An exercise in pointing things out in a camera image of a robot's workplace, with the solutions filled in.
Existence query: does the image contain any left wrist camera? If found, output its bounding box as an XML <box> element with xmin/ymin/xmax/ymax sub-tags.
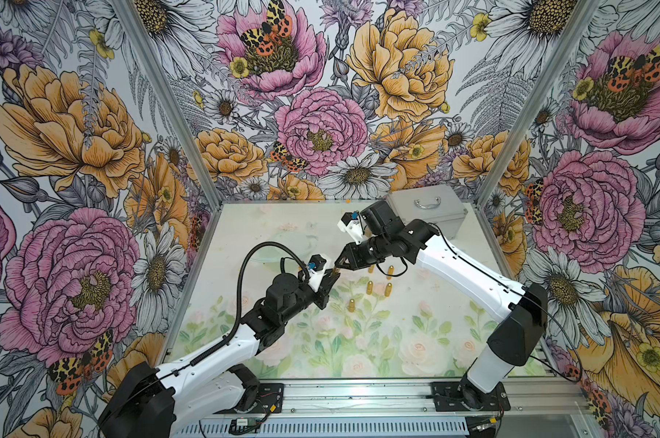
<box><xmin>307</xmin><ymin>254</ymin><xmax>327</xmax><ymax>292</ymax></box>

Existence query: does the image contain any silver metal case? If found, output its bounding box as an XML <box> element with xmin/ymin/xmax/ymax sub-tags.
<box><xmin>386</xmin><ymin>184</ymin><xmax>468</xmax><ymax>239</ymax></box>

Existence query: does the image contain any aluminium corner post left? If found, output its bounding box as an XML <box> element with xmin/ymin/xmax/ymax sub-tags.
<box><xmin>114</xmin><ymin>1</ymin><xmax>222</xmax><ymax>213</ymax></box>

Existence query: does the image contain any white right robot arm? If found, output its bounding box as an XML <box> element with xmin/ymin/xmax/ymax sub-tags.
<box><xmin>335</xmin><ymin>213</ymin><xmax>549</xmax><ymax>411</ymax></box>

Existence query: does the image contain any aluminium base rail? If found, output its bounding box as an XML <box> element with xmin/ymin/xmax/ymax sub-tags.
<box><xmin>197</xmin><ymin>377</ymin><xmax>594</xmax><ymax>438</ymax></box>

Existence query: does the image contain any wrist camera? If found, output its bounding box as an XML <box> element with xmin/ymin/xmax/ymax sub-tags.
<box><xmin>337</xmin><ymin>199</ymin><xmax>405</xmax><ymax>245</ymax></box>
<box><xmin>307</xmin><ymin>254</ymin><xmax>327</xmax><ymax>292</ymax></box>

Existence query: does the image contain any black corrugated cable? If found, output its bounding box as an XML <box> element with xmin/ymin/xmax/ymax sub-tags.
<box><xmin>189</xmin><ymin>242</ymin><xmax>312</xmax><ymax>368</ymax></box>

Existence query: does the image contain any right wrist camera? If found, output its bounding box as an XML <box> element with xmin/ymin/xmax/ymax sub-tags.
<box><xmin>337</xmin><ymin>199</ymin><xmax>405</xmax><ymax>245</ymax></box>

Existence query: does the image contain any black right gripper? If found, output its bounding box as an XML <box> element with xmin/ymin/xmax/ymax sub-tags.
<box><xmin>336</xmin><ymin>231</ymin><xmax>394</xmax><ymax>270</ymax></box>

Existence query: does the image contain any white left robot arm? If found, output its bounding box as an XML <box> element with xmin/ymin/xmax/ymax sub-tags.
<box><xmin>97</xmin><ymin>268</ymin><xmax>340</xmax><ymax>437</ymax></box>

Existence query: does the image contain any aluminium corner post right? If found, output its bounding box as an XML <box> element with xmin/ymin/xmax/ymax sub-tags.
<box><xmin>476</xmin><ymin>1</ymin><xmax>599</xmax><ymax>207</ymax></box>

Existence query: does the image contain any aluminium corner post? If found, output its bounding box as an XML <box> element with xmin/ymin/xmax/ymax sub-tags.
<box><xmin>114</xmin><ymin>1</ymin><xmax>222</xmax><ymax>213</ymax></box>
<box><xmin>476</xmin><ymin>1</ymin><xmax>599</xmax><ymax>207</ymax></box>

